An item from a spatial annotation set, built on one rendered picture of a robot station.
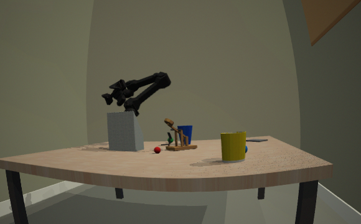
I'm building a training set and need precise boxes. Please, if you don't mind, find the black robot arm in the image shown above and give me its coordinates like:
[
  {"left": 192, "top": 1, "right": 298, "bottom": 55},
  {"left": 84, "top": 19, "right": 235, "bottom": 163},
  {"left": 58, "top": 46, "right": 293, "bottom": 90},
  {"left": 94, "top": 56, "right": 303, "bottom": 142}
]
[{"left": 114, "top": 72, "right": 171, "bottom": 117}]

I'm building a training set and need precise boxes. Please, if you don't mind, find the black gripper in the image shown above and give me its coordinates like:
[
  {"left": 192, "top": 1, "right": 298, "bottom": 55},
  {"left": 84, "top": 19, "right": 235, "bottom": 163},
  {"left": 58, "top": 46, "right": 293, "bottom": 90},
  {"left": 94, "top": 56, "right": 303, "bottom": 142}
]
[{"left": 102, "top": 79, "right": 126, "bottom": 105}]

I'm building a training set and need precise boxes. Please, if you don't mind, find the yellow mug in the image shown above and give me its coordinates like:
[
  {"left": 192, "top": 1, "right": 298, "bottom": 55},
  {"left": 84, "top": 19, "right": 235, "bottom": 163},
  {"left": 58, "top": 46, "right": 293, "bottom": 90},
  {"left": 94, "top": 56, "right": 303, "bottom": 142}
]
[{"left": 220, "top": 131, "right": 246, "bottom": 163}]

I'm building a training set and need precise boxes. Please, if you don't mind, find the red ball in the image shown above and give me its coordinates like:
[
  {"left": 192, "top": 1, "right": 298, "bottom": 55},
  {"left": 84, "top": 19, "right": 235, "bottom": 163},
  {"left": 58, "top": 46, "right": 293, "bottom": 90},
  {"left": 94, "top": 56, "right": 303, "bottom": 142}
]
[{"left": 154, "top": 147, "right": 161, "bottom": 154}]

